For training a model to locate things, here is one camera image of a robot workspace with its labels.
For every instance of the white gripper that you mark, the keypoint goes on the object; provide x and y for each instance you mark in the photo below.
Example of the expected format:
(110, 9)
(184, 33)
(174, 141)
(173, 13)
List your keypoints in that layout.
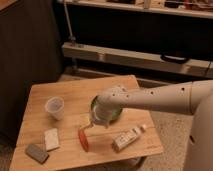
(99, 116)

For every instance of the red pepper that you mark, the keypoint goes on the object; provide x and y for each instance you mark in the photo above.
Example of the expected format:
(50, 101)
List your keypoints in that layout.
(83, 140)

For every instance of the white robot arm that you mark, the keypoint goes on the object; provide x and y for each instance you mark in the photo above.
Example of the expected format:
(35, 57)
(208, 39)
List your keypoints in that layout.
(195, 98)

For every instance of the green bowl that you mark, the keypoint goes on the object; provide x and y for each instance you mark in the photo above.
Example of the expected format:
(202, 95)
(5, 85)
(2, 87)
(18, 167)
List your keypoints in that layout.
(116, 115)

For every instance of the wooden table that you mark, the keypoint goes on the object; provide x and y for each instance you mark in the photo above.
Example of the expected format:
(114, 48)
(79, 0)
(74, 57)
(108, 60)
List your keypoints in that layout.
(77, 96)

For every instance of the white tube bottle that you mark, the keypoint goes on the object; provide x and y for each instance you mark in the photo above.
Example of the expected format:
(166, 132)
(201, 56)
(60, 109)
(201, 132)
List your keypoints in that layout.
(126, 138)

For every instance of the white sponge block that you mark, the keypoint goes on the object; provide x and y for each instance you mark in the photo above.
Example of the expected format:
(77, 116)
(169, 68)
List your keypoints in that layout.
(51, 139)

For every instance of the grey rectangular block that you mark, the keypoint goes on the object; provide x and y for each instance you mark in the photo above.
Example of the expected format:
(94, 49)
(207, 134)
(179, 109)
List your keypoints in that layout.
(36, 153)

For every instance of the metal shelf rack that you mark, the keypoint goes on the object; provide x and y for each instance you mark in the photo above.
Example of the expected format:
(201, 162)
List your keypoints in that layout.
(130, 35)

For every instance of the black handle on shelf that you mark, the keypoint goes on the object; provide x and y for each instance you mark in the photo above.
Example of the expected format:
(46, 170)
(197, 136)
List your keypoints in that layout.
(174, 59)

